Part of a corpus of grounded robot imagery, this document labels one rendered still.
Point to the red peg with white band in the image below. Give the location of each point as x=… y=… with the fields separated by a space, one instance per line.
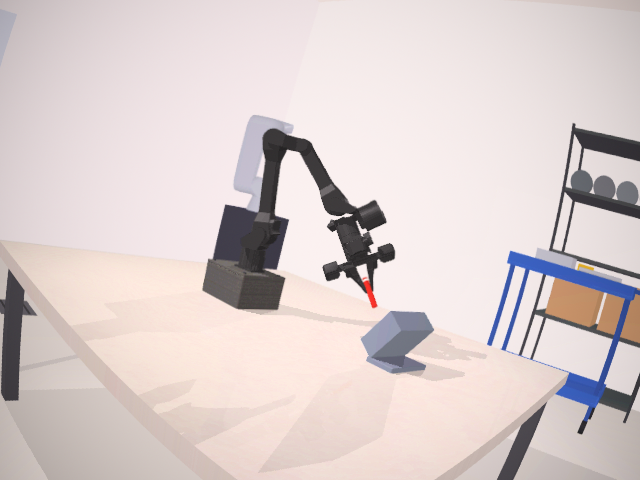
x=370 y=293

